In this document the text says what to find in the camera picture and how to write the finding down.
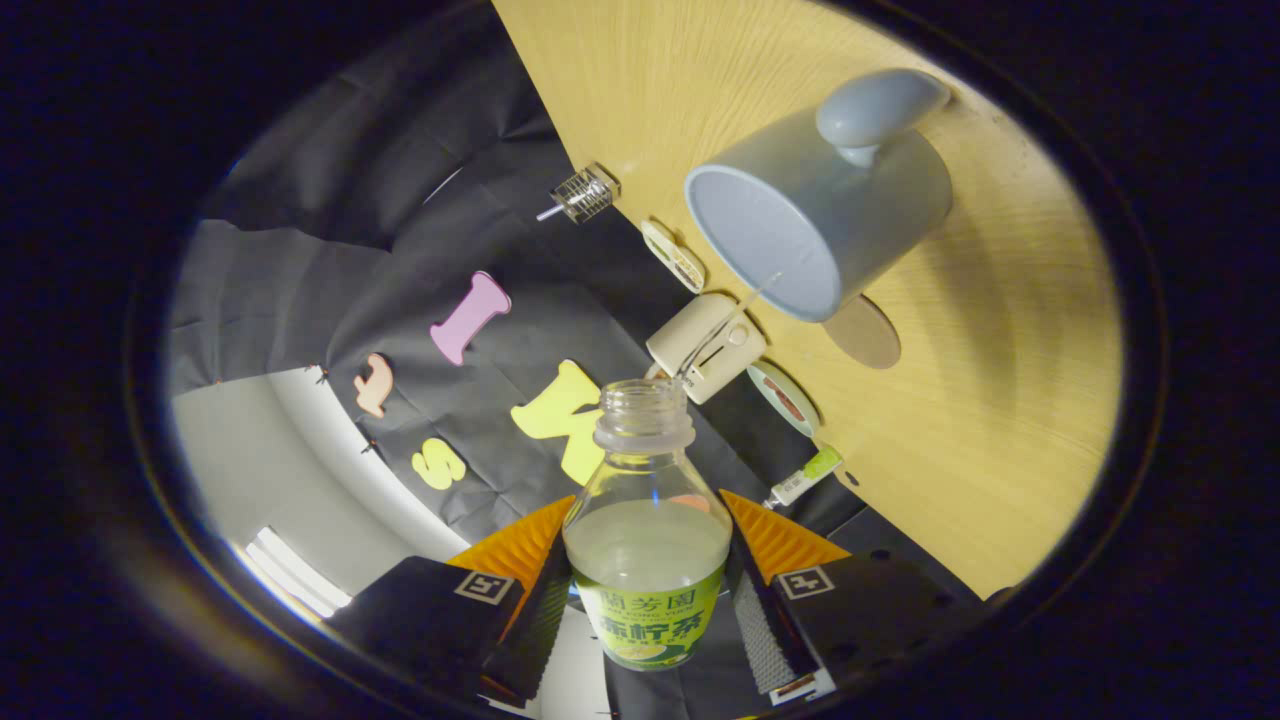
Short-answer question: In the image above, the wooden table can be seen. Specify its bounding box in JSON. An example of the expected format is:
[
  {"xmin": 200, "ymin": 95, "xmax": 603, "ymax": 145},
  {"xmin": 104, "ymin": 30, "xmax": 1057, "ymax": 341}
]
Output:
[{"xmin": 492, "ymin": 0, "xmax": 1123, "ymax": 601}]

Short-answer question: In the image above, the ceiling light panel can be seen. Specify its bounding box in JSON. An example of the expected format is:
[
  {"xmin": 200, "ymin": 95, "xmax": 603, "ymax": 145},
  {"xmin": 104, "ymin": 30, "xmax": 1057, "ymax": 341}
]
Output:
[{"xmin": 243, "ymin": 527, "xmax": 353, "ymax": 619}]

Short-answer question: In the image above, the cream toaster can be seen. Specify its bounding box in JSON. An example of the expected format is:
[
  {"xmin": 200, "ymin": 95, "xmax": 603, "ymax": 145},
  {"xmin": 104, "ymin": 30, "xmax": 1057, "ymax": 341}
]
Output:
[{"xmin": 646, "ymin": 292, "xmax": 768, "ymax": 405}]

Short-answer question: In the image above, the pale green plate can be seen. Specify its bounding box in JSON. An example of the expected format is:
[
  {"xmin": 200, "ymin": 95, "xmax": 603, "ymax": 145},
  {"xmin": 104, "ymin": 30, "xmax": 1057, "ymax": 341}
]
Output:
[{"xmin": 746, "ymin": 361, "xmax": 823, "ymax": 439}]

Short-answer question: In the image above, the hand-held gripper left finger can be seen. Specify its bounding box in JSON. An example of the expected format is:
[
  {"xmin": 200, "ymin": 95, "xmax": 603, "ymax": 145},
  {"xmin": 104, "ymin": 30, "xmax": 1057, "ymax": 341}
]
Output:
[{"xmin": 325, "ymin": 493, "xmax": 579, "ymax": 706}]

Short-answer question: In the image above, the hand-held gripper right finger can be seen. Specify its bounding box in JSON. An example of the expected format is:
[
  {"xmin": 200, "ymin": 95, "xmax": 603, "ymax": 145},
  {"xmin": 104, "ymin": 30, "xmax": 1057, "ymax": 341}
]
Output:
[{"xmin": 718, "ymin": 488, "xmax": 986, "ymax": 706}]

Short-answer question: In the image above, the round brown coaster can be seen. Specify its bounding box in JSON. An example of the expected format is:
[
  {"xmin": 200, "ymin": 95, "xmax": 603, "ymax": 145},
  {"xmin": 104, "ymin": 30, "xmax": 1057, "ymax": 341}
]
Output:
[{"xmin": 822, "ymin": 293, "xmax": 903, "ymax": 371}]

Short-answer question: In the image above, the white capped bottle green label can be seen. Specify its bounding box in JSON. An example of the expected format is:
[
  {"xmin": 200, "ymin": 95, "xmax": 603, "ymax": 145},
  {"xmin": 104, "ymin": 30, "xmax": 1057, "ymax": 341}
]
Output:
[{"xmin": 763, "ymin": 445, "xmax": 844, "ymax": 510}]

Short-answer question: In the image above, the wire mesh holder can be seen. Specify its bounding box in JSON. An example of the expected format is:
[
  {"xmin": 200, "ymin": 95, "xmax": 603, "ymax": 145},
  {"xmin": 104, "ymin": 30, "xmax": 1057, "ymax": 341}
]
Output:
[{"xmin": 552, "ymin": 163, "xmax": 622, "ymax": 225}]

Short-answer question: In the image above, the white divided snack tray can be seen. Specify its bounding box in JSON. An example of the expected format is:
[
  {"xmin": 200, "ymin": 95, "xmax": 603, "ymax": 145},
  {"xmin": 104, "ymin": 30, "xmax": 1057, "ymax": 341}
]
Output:
[{"xmin": 640, "ymin": 219, "xmax": 707, "ymax": 294}]

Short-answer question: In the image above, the clear juice bottle green label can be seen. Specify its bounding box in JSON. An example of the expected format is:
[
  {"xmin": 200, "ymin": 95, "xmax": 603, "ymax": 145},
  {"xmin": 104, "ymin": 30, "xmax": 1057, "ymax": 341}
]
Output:
[{"xmin": 562, "ymin": 378, "xmax": 733, "ymax": 673}]

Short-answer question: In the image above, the white cup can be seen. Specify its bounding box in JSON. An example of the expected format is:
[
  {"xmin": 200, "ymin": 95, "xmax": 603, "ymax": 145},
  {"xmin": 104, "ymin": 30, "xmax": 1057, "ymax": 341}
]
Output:
[{"xmin": 684, "ymin": 68, "xmax": 954, "ymax": 324}]

